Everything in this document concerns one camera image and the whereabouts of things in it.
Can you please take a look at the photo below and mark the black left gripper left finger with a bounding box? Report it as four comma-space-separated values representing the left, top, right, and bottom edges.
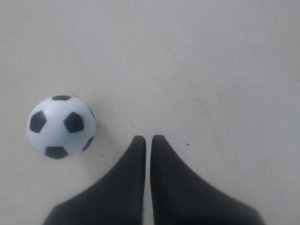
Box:
44, 136, 146, 225

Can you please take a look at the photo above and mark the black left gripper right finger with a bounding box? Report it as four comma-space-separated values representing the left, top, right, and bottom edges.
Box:
150, 135, 265, 225

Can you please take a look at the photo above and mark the black and white soccer ball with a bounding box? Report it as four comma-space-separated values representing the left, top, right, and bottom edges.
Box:
26, 95, 97, 159

